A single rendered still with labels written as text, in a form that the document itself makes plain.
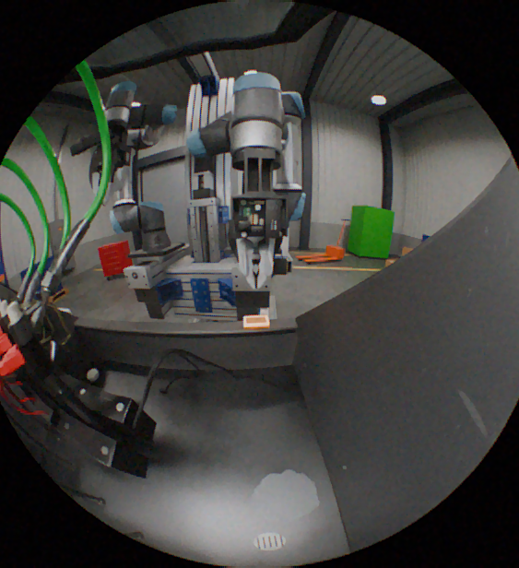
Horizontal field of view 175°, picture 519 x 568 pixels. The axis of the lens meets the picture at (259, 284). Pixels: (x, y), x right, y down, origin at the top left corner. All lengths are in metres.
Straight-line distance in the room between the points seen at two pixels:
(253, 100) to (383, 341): 0.31
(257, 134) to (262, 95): 0.07
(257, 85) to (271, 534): 0.62
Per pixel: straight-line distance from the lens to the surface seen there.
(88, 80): 0.32
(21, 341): 0.20
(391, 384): 0.16
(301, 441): 0.35
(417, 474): 0.18
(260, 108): 0.27
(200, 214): 0.86
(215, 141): 0.39
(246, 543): 0.36
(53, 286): 0.21
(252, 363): 0.41
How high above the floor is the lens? 1.16
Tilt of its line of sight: 24 degrees down
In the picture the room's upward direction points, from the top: straight up
